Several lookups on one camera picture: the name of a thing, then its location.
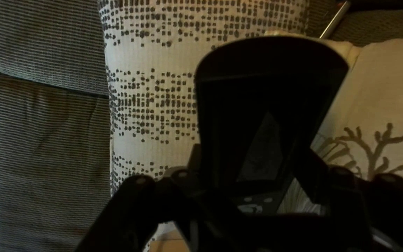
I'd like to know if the beige fabric sofa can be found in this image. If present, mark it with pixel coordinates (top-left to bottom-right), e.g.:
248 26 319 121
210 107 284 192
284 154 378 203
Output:
0 0 403 252

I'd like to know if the white shell print pillow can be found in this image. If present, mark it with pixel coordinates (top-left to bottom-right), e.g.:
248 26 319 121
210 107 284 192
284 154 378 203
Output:
276 37 403 217

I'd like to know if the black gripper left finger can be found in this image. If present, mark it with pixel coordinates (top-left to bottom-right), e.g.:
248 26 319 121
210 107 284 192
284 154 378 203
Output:
74 170 241 252

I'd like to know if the long black remote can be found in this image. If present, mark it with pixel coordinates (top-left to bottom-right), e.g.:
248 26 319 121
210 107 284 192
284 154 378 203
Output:
193 35 351 217

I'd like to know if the thin white stick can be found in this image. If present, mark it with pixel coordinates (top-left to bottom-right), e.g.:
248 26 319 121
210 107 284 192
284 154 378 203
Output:
319 0 353 40

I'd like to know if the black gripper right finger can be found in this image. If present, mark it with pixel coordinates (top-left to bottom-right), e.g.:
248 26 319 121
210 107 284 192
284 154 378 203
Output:
298 147 403 252

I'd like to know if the white black dotted pillow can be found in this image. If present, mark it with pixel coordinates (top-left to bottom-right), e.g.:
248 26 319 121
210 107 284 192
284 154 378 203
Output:
97 0 323 252

